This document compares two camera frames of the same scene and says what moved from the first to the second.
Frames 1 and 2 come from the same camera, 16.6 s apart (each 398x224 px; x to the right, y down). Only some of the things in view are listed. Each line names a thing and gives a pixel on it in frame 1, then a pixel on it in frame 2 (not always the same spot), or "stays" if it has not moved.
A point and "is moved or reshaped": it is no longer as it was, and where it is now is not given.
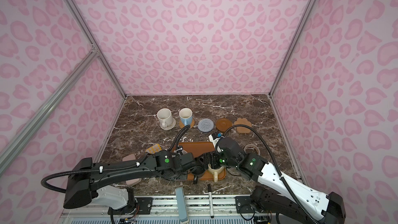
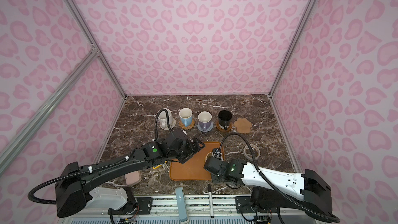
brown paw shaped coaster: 242,121 stays
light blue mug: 186,115 stays
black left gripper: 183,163 to 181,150
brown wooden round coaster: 223,124 stays
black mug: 199,172 to 225,117
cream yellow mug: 215,171 is moved or reshaped
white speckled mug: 165,117 stays
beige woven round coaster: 170,127 stays
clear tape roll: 251,148 stays
